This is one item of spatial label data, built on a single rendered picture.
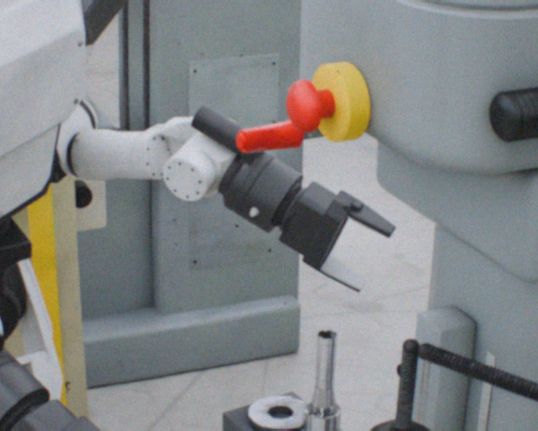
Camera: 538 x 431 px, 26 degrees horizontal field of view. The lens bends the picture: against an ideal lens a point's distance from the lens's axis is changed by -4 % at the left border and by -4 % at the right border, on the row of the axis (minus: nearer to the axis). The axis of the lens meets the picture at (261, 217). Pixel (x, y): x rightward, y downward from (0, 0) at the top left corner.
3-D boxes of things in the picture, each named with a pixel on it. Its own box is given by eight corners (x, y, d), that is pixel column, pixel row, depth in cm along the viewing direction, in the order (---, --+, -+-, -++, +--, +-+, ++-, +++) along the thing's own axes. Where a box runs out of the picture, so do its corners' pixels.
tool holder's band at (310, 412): (301, 407, 156) (302, 400, 155) (336, 403, 156) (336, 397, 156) (309, 425, 151) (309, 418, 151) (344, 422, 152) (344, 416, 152)
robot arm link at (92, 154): (130, 198, 160) (25, 194, 170) (168, 161, 167) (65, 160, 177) (109, 129, 155) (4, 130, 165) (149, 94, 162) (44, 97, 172)
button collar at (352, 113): (347, 153, 88) (349, 75, 86) (307, 128, 93) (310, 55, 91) (369, 150, 89) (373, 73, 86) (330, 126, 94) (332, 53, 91)
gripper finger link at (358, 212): (386, 241, 149) (345, 215, 150) (396, 228, 151) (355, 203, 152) (392, 233, 148) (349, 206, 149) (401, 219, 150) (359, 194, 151)
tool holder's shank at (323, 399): (308, 402, 155) (312, 329, 150) (331, 400, 155) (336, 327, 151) (313, 415, 152) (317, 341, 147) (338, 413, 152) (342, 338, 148)
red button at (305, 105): (304, 141, 87) (306, 89, 86) (279, 125, 90) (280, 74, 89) (344, 136, 89) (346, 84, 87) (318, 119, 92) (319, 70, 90)
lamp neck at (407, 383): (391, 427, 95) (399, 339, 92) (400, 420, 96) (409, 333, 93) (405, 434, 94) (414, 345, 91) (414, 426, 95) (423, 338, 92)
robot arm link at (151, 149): (222, 190, 155) (138, 188, 161) (254, 157, 161) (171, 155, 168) (210, 146, 152) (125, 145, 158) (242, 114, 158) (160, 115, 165)
